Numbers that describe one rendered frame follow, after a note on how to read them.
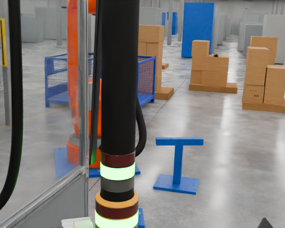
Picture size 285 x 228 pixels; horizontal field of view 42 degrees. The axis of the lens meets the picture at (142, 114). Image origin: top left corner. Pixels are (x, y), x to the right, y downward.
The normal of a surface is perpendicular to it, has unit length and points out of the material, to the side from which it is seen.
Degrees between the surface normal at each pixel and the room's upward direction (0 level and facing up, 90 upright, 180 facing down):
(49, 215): 90
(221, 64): 90
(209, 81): 90
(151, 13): 90
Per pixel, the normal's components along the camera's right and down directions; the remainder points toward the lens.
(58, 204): 0.94, 0.11
